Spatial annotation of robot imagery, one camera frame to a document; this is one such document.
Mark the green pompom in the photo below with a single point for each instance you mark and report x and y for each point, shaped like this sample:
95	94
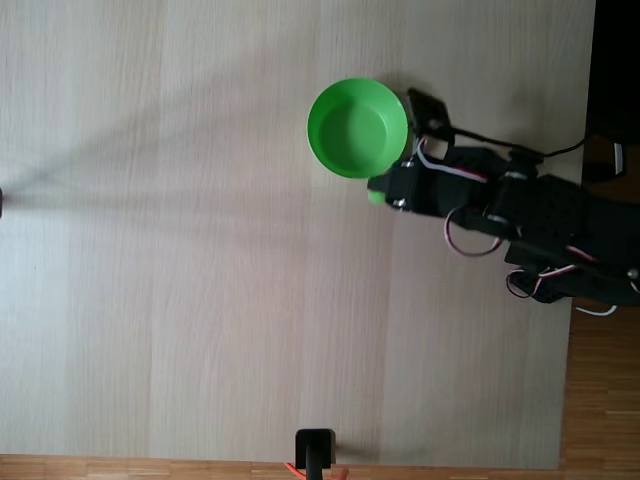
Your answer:
375	197

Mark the green plastic bowl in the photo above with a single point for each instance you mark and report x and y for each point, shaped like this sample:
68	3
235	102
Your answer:
357	127

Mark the black object with white stripe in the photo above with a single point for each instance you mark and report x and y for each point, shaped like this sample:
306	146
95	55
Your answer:
615	75

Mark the small dark object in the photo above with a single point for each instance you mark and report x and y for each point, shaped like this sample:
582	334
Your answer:
1	202

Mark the black camera box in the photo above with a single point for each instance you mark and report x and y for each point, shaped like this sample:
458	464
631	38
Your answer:
429	116

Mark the black camera stand clamp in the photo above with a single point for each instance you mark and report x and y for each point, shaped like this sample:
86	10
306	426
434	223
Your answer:
314	450

